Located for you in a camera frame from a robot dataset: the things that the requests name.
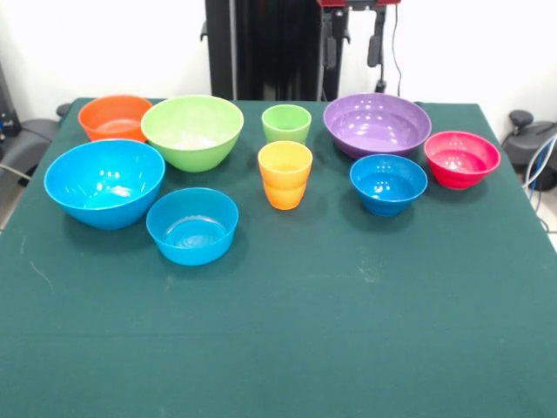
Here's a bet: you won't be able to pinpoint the dark blue plastic bowl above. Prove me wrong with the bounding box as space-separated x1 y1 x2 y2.
349 153 429 218

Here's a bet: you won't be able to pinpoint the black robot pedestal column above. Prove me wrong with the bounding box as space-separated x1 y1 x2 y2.
200 0 352 102

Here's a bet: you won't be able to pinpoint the green plastic bowl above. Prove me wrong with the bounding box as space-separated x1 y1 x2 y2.
140 94 245 173

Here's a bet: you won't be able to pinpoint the orange plastic bowl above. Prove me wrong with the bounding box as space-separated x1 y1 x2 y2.
77 94 154 144

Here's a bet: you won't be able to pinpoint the thick black cable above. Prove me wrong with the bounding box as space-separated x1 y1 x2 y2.
374 64 389 96

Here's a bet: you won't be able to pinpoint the black electronic device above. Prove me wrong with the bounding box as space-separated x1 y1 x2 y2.
0 60 22 152

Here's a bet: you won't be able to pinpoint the blue and white cables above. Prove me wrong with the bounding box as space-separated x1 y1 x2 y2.
523 132 557 232

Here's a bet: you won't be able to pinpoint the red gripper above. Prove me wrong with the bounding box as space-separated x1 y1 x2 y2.
316 0 401 71

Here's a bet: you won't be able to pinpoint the large light blue bowl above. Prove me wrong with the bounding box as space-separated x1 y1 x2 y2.
44 138 166 231

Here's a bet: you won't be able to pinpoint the dark green tablecloth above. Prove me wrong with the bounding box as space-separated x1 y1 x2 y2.
0 98 557 418

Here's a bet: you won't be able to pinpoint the orange plastic cup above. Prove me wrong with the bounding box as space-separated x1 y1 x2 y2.
257 140 314 191
262 178 308 212

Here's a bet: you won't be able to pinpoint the green plastic cup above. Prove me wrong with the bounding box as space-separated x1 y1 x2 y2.
261 104 312 146

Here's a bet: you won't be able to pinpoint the purple plastic bowl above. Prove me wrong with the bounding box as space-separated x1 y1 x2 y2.
322 92 433 160

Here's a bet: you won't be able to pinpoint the small light blue bowl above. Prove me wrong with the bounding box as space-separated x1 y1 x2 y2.
145 186 239 266

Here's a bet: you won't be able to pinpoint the thin black cable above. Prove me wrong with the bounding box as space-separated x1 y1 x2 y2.
391 4 404 98

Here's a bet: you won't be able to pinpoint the red plastic bowl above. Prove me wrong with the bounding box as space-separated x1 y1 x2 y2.
423 131 502 192

